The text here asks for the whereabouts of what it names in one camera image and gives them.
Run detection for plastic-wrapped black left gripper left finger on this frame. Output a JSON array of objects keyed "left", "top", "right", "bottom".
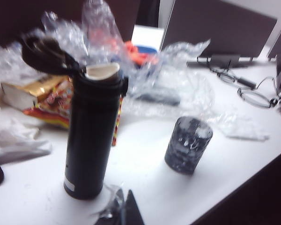
[{"left": 93, "top": 187, "right": 125, "bottom": 225}]

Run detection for plastic-wrapped black left gripper right finger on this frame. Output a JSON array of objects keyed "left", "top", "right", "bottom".
[{"left": 122, "top": 189, "right": 145, "bottom": 225}]

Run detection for black thermos with flip lid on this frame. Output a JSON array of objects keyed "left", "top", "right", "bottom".
[{"left": 21, "top": 35, "right": 129, "bottom": 200}]

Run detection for black speckled cup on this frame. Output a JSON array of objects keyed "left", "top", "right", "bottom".
[{"left": 164, "top": 116, "right": 213, "bottom": 175}]

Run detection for white plastic bag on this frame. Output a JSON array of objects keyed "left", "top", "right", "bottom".
[{"left": 0, "top": 98, "right": 53, "bottom": 165}]

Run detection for colourful red yellow snack package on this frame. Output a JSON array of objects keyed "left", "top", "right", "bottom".
[{"left": 23, "top": 78, "right": 124, "bottom": 146}]

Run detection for crumpled clear plastic wrap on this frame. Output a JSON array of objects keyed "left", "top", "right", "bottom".
[{"left": 0, "top": 0, "right": 270, "bottom": 141}]

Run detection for orange object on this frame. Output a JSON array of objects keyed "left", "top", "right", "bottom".
[{"left": 125, "top": 41, "right": 159, "bottom": 66}]

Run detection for yellow white box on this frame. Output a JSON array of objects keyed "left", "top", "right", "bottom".
[{"left": 1, "top": 75, "right": 66, "bottom": 111}]

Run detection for thin-framed eyeglasses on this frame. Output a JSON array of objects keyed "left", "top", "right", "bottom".
[{"left": 236, "top": 76, "right": 280, "bottom": 109}]

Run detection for blue container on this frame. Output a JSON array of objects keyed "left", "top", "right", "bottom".
[{"left": 133, "top": 44, "right": 159, "bottom": 55}]

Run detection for grey partition foot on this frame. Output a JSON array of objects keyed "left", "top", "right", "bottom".
[{"left": 187, "top": 54, "right": 257, "bottom": 69}]

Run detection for grey brown desk partition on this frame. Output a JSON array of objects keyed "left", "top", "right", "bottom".
[{"left": 160, "top": 0, "right": 278, "bottom": 59}]

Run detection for dark brown desk partition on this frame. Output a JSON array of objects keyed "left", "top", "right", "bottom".
[{"left": 0, "top": 0, "right": 141, "bottom": 47}]

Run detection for black cable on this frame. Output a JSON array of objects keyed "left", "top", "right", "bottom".
[{"left": 209, "top": 60, "right": 257, "bottom": 90}]

